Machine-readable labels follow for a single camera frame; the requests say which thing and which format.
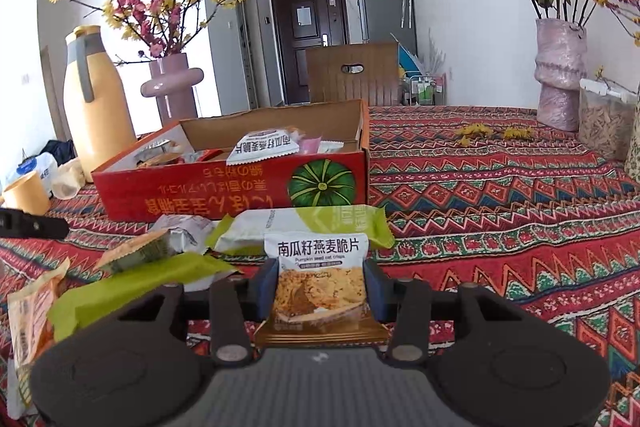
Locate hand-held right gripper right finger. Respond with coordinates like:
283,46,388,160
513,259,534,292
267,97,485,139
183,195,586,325
363,258,526,365

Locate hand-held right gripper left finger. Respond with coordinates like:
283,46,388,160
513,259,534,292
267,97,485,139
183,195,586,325
115,258,281,365

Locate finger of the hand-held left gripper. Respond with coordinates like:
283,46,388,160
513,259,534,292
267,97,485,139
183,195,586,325
0,208,70,240

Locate white orange crisp packet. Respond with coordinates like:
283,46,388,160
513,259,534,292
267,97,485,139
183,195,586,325
226,127,300,166
254,232,391,348

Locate green white snack packet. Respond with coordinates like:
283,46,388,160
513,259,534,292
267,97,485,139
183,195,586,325
206,205,396,256

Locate orange cardboard box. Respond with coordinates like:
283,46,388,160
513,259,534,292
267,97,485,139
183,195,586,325
92,99,371,224

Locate yellow cup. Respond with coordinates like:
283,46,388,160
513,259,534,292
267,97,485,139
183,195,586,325
0,170,52,215

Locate beige plastic bag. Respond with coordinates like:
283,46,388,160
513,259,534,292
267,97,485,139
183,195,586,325
50,158,87,200

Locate white plastic bag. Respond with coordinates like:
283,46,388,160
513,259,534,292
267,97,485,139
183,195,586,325
5,152,58,198

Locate dark bag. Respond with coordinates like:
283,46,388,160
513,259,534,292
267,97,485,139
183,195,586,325
42,139,77,168

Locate crumpled silver snack packet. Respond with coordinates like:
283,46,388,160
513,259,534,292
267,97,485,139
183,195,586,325
152,213,218,255

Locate yellow green snack packet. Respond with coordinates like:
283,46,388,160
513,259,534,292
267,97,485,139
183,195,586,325
95,229,176,275

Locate plain green snack packet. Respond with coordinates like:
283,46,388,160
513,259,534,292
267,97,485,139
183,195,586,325
47,252,238,343

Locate yellow thermos jug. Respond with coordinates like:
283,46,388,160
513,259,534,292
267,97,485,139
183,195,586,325
62,25,138,184

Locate fallen yellow petals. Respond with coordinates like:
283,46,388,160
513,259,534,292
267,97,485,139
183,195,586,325
452,123,536,146

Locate white trolley with bottles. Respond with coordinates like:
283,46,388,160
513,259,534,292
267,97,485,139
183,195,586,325
407,74,447,106

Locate wooden chair back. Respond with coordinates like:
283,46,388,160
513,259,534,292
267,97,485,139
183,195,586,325
306,42,401,108

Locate blue plastic item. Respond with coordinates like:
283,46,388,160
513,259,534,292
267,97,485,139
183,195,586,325
392,33,426,75

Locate dark brown door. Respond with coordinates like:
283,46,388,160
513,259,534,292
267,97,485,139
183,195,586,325
270,0,351,105

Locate grey refrigerator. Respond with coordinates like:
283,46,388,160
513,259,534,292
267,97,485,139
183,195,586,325
355,0,417,48

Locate clear plastic food jar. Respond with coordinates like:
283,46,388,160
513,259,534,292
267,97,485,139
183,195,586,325
578,78,638,162

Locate textured pink vase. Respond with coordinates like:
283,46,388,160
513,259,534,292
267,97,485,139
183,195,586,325
535,18,588,132

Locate cream patterned vase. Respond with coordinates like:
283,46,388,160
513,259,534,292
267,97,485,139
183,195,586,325
624,97,640,175

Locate pink ring vase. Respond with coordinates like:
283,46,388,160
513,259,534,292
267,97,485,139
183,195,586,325
140,53,203,125

